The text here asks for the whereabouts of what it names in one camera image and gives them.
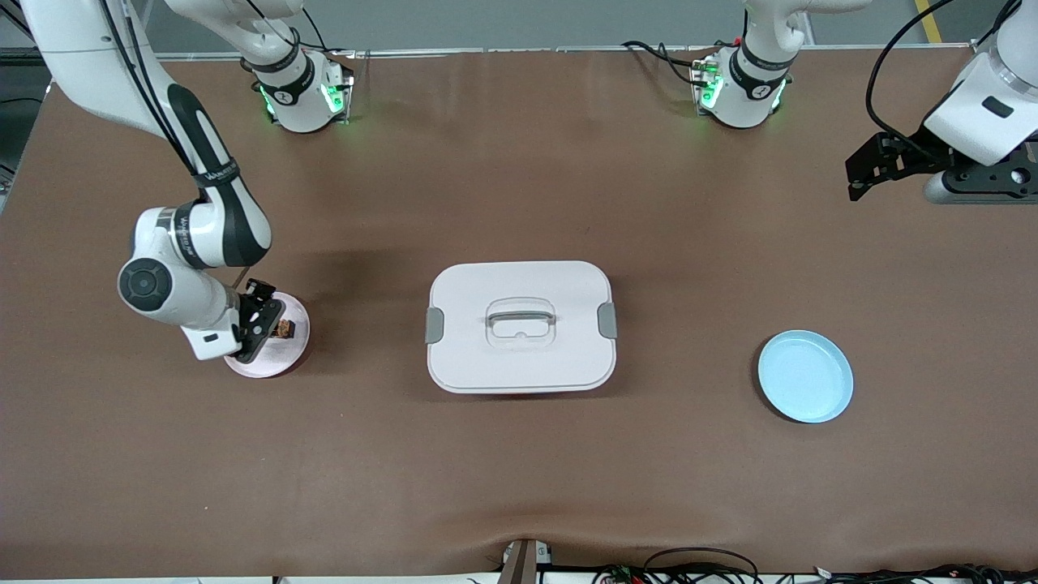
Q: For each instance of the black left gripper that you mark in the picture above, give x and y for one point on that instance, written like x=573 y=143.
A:
x=915 y=159

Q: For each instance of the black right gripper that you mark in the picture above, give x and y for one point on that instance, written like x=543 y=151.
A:
x=261 y=289

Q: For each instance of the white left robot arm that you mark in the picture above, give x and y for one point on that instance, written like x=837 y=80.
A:
x=981 y=105

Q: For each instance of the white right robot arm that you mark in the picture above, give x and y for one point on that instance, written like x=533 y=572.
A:
x=195 y=243

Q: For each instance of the round pink plate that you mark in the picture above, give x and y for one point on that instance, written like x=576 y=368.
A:
x=280 y=357

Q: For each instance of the round light blue plate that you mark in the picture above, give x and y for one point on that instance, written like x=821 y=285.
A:
x=807 y=377

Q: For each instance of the white lidded storage box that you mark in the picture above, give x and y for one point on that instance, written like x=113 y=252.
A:
x=519 y=357

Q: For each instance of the metal table edge bracket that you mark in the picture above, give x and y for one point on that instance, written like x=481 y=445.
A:
x=523 y=564

